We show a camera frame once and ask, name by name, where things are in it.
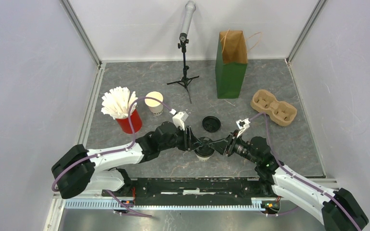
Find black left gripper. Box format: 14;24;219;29
159;125;203;152

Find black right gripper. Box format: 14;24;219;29
209;130;259;165

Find black plastic cup lid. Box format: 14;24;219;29
194;137;214;161

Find white paper coffee cup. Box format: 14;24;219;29
197;154;212;161

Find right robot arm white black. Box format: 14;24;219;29
208;132;369;231

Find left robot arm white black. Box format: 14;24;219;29
51;122;203;199

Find brown pulp cup carriers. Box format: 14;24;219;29
250;89;297;127

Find red cup holder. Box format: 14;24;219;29
116;109;143;134

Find green brown paper bag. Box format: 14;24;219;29
215;29;252;99

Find black tripod with grey tube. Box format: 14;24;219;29
167;0;199;103

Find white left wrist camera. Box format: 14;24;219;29
170;109;188;130

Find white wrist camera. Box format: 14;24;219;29
170;109;188;130
236;118;251;138

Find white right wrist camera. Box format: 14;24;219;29
236;118;251;138

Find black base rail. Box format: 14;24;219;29
113;177;278;205

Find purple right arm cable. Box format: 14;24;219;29
248;112;363;231

